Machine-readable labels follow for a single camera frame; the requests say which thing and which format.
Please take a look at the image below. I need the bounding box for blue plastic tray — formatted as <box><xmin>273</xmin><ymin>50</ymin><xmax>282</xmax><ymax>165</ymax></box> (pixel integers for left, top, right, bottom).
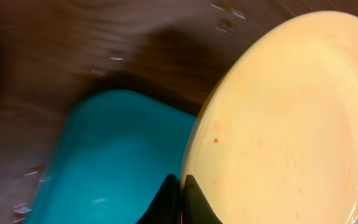
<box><xmin>25</xmin><ymin>90</ymin><xmax>196</xmax><ymax>224</ymax></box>

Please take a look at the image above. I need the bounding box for yellow plate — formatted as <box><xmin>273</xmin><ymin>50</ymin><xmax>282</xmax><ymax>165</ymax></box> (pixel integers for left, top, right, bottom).
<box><xmin>181</xmin><ymin>11</ymin><xmax>358</xmax><ymax>223</ymax></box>

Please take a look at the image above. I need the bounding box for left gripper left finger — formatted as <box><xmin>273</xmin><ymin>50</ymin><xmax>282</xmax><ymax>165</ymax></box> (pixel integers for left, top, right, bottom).
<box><xmin>136</xmin><ymin>174</ymin><xmax>179</xmax><ymax>224</ymax></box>

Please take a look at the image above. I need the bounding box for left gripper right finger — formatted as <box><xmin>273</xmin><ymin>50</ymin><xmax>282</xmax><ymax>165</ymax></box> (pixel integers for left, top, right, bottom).
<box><xmin>183</xmin><ymin>175</ymin><xmax>222</xmax><ymax>224</ymax></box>

